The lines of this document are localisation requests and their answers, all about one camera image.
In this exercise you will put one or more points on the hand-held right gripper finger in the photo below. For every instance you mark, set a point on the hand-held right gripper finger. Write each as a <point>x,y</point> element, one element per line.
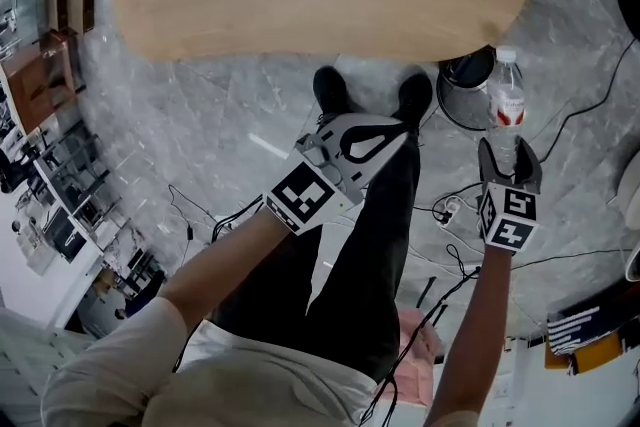
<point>529,170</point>
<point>487,165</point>

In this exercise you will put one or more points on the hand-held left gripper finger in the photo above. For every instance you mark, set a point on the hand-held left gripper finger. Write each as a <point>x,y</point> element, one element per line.
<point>370,120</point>
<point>385,160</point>

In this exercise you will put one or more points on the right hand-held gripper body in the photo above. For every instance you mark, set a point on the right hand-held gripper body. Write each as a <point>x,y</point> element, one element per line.
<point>507,220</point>

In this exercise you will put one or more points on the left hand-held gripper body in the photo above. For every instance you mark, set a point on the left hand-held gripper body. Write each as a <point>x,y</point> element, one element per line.
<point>300,197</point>

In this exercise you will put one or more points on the black waste bin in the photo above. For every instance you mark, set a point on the black waste bin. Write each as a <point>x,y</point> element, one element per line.
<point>460,110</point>

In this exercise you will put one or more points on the clear plastic water bottle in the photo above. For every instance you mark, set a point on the clear plastic water bottle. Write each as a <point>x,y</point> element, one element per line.
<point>506,95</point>

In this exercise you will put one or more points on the person's left forearm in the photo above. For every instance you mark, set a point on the person's left forearm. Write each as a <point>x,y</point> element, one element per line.
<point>225,270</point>

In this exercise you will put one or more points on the person's right forearm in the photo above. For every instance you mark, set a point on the person's right forearm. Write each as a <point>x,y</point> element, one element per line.
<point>475,330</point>

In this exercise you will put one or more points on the person's left black shoe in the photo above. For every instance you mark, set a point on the person's left black shoe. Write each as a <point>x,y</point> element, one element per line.
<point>330,90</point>

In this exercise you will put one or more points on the person's black shoe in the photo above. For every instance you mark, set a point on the person's black shoe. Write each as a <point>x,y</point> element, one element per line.
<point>330,90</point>
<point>415,95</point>

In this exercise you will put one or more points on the person's right black shoe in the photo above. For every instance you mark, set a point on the person's right black shoe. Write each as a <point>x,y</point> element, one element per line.
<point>415,95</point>

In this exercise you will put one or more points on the white power strip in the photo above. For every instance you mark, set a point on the white power strip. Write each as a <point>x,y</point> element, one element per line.
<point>450,210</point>

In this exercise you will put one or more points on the round white basket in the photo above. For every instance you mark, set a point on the round white basket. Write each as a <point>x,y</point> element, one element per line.
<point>631,185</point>

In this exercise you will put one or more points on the person's black trousers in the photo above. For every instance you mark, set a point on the person's black trousers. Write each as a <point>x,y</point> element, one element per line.
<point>370,275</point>

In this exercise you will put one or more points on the black striped orange bag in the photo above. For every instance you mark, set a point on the black striped orange bag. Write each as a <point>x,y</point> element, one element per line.
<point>575,330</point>

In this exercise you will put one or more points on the pink cloth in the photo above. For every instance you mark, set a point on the pink cloth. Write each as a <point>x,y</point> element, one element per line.
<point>420,365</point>

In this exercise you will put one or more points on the person's white shirt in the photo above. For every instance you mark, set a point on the person's white shirt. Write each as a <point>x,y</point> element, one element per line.
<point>225,380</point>

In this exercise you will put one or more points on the brown wooden cabinet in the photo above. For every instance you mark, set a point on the brown wooden cabinet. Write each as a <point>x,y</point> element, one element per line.
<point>40,80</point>

